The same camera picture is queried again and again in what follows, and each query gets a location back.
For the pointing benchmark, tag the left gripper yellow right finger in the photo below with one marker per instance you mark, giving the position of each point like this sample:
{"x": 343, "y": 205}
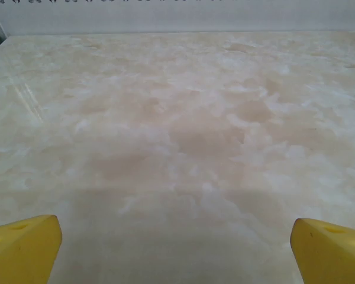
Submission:
{"x": 328, "y": 257}

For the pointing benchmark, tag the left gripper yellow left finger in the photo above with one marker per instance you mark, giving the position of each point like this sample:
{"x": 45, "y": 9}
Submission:
{"x": 20, "y": 254}

